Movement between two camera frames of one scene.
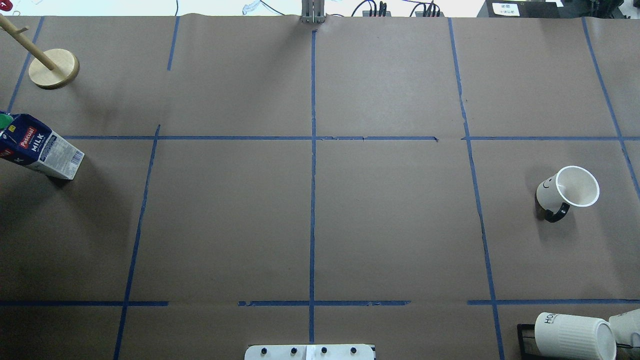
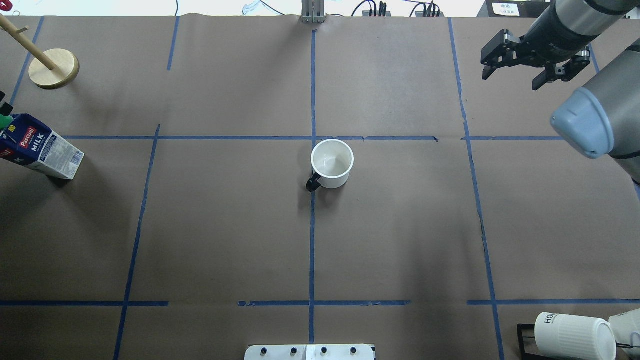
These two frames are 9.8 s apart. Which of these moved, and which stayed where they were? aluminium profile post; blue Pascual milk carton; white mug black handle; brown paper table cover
Moved: white mug black handle
Stayed: aluminium profile post; blue Pascual milk carton; brown paper table cover
